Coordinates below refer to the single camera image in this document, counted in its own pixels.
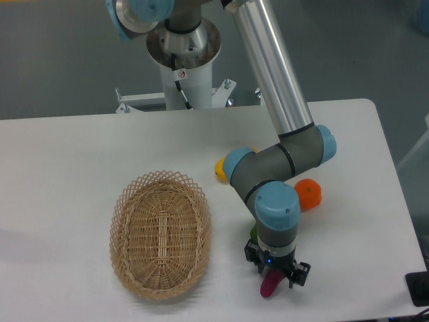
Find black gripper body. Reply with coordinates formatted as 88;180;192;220
257;248;296;274

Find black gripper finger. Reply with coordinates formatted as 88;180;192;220
284;260;311;288
244;239;267;274

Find purple sweet potato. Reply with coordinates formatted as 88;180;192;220
260;268;285;299

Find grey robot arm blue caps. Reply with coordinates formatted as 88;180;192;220
105;1;336;286

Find green bok choy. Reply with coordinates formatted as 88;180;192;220
250;225;258;244

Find orange tangerine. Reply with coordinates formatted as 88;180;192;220
294;178;322;211

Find yellow mango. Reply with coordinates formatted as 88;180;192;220
214;147;257;184

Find woven wicker basket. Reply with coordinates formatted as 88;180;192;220
109;170;211;301

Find black device at table edge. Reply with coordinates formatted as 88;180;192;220
405;271;428;307

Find white metal base frame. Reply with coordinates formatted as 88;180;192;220
115;78;265;113

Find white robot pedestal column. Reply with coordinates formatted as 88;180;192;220
159;62;212;111

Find black cable on pedestal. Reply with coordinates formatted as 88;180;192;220
170;53;194;110

